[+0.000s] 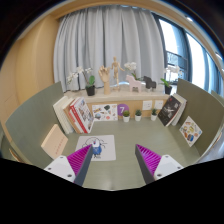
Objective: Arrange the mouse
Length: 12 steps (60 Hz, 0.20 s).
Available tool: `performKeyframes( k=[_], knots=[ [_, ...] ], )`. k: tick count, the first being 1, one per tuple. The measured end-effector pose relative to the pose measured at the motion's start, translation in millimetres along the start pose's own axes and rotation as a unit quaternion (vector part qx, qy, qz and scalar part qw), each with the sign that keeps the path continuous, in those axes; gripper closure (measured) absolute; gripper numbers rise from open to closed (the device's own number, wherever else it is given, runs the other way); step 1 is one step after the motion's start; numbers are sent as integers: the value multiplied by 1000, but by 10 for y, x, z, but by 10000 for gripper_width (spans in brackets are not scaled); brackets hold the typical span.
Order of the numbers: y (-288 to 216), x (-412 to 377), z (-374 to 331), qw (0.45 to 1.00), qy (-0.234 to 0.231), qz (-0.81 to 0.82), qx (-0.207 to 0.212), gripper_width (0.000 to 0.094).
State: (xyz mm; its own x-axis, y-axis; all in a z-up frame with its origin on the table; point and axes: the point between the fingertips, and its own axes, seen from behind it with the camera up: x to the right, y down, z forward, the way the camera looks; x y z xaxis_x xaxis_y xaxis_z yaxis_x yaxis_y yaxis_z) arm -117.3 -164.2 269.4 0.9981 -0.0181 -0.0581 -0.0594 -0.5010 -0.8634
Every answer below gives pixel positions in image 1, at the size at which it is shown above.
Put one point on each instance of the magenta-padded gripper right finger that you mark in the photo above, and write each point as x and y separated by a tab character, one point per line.
166	166

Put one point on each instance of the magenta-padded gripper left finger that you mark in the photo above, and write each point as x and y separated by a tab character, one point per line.
61	166

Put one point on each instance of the blue and white computer mouse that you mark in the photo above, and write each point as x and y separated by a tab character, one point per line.
97	150

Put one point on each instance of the white mouse pad black drawing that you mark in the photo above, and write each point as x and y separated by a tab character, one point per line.
108	148

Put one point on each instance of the beige booklet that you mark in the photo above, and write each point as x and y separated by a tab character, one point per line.
55	141

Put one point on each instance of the white food sticker sheet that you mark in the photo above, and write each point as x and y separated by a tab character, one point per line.
190	130

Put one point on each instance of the tan book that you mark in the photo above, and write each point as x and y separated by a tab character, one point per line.
71	116

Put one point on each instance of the small plant in white pot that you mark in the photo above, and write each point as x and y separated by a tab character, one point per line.
153	116
138	117
126	118

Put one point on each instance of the thick white book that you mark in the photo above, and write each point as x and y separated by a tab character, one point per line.
61	115

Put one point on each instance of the black cover book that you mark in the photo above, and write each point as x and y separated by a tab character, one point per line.
169	110

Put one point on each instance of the red-spined picture-cover book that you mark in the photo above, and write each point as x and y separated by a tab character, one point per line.
84	115

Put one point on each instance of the white books stack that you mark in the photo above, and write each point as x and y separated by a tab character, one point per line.
181	108

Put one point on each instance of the white sticker sheet with drawings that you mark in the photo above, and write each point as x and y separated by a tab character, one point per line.
105	112

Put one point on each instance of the round purple number sign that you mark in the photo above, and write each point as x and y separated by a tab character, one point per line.
122	108

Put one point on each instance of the white orchid in black pot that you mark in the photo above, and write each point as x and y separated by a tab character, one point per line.
168	90
90	90
130	66

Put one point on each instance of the black horse figurine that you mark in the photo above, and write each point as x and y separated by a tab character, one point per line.
150	83

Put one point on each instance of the pink horse figurine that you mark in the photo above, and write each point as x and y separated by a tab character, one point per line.
133	82

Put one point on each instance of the wooden mannequin figure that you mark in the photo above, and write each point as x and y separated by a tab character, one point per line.
115	68

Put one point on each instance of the dark-framed window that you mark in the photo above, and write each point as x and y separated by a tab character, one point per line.
180	46

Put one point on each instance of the grey curtain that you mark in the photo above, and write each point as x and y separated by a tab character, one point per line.
106	36

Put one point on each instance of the white wall socket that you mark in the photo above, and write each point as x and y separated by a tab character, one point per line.
147	105
158	104

